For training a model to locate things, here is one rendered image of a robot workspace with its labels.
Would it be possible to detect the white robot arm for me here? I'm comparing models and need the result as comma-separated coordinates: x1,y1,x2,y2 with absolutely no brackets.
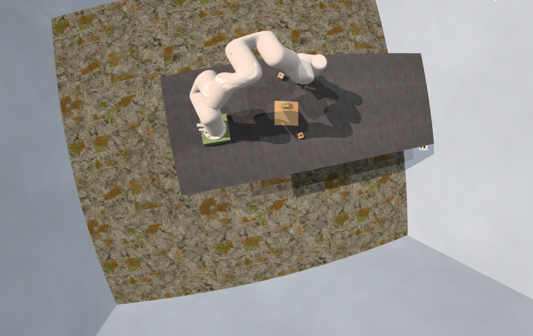
190,31,327,140

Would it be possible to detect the tan flat mat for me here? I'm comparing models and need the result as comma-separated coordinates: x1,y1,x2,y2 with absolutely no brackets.
274,101,298,126

